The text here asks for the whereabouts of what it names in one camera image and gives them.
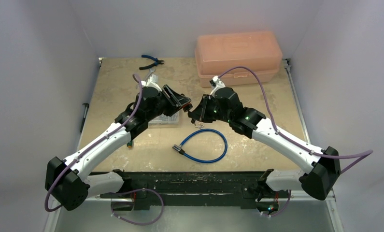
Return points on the small silver open-end wrench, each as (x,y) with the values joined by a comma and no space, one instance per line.
(151,70)

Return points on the blue cable lock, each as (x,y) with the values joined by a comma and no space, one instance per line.
(204,146)

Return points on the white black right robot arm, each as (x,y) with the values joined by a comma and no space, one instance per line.
(318,168)

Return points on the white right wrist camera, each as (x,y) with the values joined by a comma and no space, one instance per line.
(216,84)

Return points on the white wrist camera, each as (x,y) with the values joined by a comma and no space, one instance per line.
(216,84)
(151,81)

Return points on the pink plastic toolbox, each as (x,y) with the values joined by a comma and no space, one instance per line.
(238,58)

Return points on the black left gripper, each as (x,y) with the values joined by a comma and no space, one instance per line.
(175,101)

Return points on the black hammer beside table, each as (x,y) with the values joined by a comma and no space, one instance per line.
(86,108)

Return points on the clear plastic screw organizer box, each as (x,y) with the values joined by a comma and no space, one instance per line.
(165,120)

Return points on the orange black padlock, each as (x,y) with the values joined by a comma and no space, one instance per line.
(187,107)

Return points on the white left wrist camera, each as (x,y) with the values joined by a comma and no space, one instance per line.
(151,81)

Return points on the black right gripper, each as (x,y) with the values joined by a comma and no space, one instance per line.
(205,108)

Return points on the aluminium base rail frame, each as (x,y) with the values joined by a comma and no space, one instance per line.
(239,189)

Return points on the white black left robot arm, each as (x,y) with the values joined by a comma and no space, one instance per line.
(69,181)

